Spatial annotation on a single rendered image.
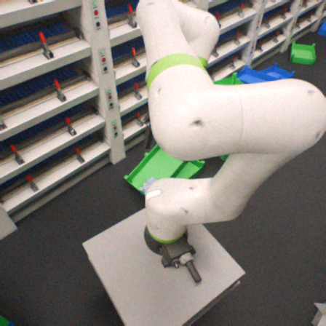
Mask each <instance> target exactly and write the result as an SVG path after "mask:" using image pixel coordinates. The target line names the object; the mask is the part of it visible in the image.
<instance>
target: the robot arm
mask: <svg viewBox="0 0 326 326"><path fill-rule="evenodd" d="M136 18H137V22H138V27H139V28H140V31H141V33H142V35H143V39H144V42H145V46H146V56H147V71H146V80H147V95H148V109H149V112H148V114H147V115H146V116H145V118H144V119H143V120H142V123H144V124H146V125H147V128H146V133H145V137H146V141H145V145H144V147H143V148H144V149H150V146H151V142H152V139H153V137H154V138H155V140H156V143H157V145H158V146H159V147H160V148H161V149H162V150H163V151H164V152H165V153H166V154H169V155H170V156H171V157H173V158H176V159H179V160H183V162H189V161H194V160H199V159H206V158H210V157H214V156H222V155H226V154H229V156H228V158H227V160H226V161H225V162H224V163H223V165H222V167H221V169H220V170H219V171H218V172H217V173H216V175H215V176H214V177H213V178H200V179H185V178H161V179H158V180H156V181H155V182H154V183H152V184H151V185H150V186H149V187H148V191H147V194H146V220H147V225H146V227H145V230H144V238H145V242H146V244H147V247H148V248H149V249H150V250H151V251H152V252H154V253H155V254H157V255H161V256H163V257H162V265H163V266H164V267H168V266H169V267H171V266H175V267H176V268H179V265H178V264H179V263H180V262H181V264H182V266H187V268H188V270H189V272H190V273H191V276H192V278H193V280H194V281H195V283H199V282H200V281H201V280H202V278H201V277H200V275H199V272H198V271H197V270H196V267H195V266H194V265H193V263H192V262H193V260H194V257H192V255H193V254H195V253H196V250H195V249H194V247H193V246H192V245H190V244H189V243H188V229H187V225H194V224H200V223H212V222H218V221H230V220H233V219H235V218H236V217H238V216H239V215H240V214H241V213H242V211H243V209H244V208H245V205H246V204H247V202H248V201H249V199H250V197H251V196H252V195H253V194H254V192H255V191H256V190H257V189H258V188H259V187H260V185H261V184H262V183H263V182H264V181H265V180H267V179H268V178H269V177H270V175H272V174H273V173H274V172H275V171H277V170H278V169H279V168H280V167H281V166H283V165H284V164H285V163H287V162H289V161H290V160H291V159H293V158H294V157H295V156H297V155H299V154H301V153H302V152H304V151H305V150H306V149H308V148H310V147H312V146H313V145H314V144H315V143H316V142H317V141H318V140H319V139H320V138H321V137H322V136H323V135H324V132H325V130H326V100H325V96H324V95H323V94H322V93H321V92H320V90H318V89H317V88H316V87H315V86H314V85H312V84H310V83H308V82H307V81H301V80H297V79H283V80H279V81H270V82H264V83H259V84H244V85H234V86H226V85H214V84H213V82H212V79H211V78H210V77H209V75H208V74H207V71H206V70H207V63H208V60H209V59H210V55H211V53H212V51H213V49H214V47H215V45H216V44H217V42H218V37H219V24H218V21H217V20H216V19H215V18H214V17H213V16H212V15H211V14H210V13H209V12H206V11H201V10H199V9H195V8H193V7H190V6H189V5H185V4H183V3H182V2H179V1H177V0H140V1H139V2H138V8H137V12H136Z"/></svg>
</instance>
